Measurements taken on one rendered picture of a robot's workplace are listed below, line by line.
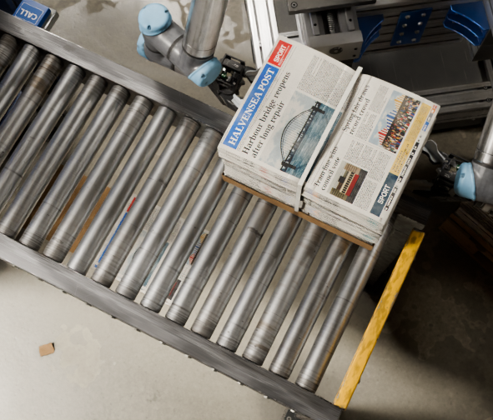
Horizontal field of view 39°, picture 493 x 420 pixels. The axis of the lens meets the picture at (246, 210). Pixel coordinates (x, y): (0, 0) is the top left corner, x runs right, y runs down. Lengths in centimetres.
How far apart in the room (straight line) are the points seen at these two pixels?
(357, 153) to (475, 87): 109
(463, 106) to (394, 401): 99
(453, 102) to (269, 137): 110
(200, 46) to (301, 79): 24
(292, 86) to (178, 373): 121
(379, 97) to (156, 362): 128
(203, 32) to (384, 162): 47
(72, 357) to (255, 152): 125
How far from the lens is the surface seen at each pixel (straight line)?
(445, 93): 244
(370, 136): 144
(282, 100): 146
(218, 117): 170
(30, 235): 169
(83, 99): 177
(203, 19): 150
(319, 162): 141
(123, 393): 240
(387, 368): 239
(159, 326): 158
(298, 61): 150
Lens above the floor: 235
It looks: 74 degrees down
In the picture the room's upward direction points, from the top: 6 degrees counter-clockwise
